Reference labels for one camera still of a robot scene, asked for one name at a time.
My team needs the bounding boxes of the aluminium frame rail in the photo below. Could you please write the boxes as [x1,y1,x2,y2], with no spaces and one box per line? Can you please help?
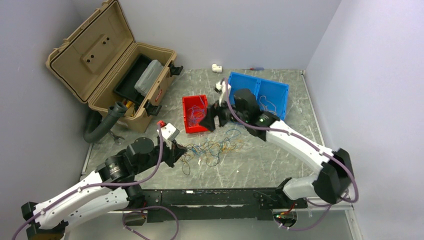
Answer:
[306,197,364,240]

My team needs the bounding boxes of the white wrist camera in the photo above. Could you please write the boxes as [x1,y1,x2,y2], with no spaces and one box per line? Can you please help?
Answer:
[214,78,232,98]
[156,120,180,143]

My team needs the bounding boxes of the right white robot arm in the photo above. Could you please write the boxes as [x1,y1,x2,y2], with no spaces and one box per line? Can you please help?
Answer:
[199,88,354,208]

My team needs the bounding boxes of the yellow wires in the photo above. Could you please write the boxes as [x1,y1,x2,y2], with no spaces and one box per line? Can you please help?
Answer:
[258,95,279,115]

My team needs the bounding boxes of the black toolbox tray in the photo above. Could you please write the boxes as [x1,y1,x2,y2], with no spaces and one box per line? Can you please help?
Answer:
[113,54,152,105]

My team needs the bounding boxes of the tan plastic toolbox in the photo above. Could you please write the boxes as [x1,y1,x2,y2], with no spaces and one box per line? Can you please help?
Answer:
[45,0,177,133]

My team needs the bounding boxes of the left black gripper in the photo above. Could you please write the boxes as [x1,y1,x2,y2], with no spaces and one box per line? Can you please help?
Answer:
[134,137,188,174]

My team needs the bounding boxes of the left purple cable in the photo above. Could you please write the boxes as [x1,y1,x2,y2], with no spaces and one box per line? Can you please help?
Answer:
[11,125,164,240]

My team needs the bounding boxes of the blue plastic bin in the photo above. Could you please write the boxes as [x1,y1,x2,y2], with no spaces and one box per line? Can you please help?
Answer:
[219,72,289,128]

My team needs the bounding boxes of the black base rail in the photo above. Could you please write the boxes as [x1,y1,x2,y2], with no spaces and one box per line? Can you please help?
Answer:
[124,187,308,223]

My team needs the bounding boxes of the grey corrugated hose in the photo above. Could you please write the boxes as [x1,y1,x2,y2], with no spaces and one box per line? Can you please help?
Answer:
[82,101,127,144]

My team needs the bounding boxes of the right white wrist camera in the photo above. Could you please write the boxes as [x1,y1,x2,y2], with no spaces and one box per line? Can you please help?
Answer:
[214,78,232,98]

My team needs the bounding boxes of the red blue screwdriver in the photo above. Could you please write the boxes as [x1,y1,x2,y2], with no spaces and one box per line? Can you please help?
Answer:
[248,67,264,71]

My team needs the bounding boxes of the purple cable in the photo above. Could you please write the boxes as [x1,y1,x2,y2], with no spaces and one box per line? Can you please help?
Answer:
[11,125,164,240]
[223,77,360,205]

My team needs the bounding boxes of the white pipe elbow fitting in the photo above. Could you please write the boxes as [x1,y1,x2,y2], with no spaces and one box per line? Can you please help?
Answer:
[211,63,223,73]

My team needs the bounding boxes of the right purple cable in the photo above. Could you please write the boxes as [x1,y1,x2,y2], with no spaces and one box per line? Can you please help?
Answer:
[223,77,360,205]

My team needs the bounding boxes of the grey plastic case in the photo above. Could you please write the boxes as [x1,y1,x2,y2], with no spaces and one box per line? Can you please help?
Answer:
[134,59,164,97]

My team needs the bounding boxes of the silver wrench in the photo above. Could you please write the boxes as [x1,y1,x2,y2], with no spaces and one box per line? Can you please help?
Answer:
[108,130,125,146]

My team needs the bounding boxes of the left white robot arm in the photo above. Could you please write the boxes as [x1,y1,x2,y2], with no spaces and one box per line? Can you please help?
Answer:
[21,137,188,240]

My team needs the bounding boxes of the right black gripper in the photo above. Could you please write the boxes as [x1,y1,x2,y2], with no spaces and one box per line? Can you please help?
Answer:
[198,92,248,133]

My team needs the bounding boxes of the blue black wires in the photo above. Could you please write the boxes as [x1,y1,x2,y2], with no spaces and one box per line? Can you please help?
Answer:
[175,128,253,176]

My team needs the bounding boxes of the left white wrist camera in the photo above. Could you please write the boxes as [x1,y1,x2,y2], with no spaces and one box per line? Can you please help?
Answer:
[156,120,180,143]

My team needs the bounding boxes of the red plastic bin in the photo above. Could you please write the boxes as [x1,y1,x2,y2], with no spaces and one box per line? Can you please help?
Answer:
[182,94,208,134]

